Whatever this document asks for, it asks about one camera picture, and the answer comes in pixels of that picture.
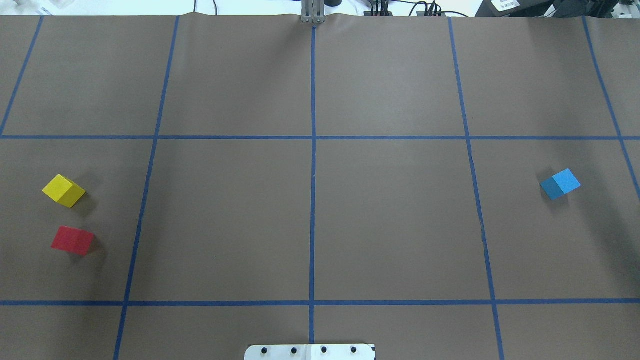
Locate blue wooden block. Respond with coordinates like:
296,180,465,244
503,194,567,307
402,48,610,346
540,168,582,201

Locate white camera stand base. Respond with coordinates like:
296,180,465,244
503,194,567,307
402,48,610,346
244,343,377,360

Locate yellow wooden block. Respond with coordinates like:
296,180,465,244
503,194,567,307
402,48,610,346
42,174,86,208

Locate red wooden block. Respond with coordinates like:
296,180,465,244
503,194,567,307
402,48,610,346
50,226,95,256

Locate black cables at table edge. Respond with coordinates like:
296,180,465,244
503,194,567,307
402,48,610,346
363,0,471,19

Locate brown paper table cover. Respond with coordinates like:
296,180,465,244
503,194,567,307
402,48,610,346
1,13,639,360

